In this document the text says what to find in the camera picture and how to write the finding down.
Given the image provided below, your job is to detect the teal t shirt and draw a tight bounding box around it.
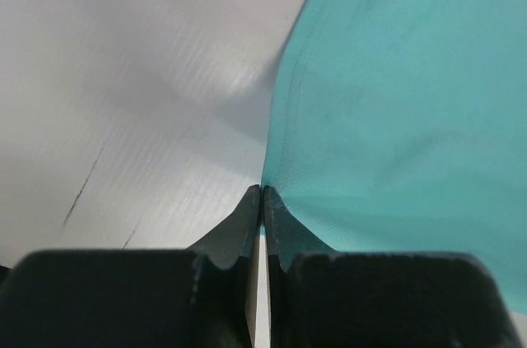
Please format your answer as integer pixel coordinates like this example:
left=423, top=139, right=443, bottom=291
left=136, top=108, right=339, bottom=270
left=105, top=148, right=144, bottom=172
left=263, top=0, right=526, bottom=313

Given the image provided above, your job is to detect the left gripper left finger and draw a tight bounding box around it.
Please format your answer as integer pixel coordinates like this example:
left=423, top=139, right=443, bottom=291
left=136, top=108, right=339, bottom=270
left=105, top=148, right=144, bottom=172
left=1, top=185, right=260, bottom=347

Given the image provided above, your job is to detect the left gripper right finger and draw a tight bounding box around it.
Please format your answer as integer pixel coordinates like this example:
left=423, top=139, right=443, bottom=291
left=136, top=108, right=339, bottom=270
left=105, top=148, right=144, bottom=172
left=262, top=186, right=521, bottom=347

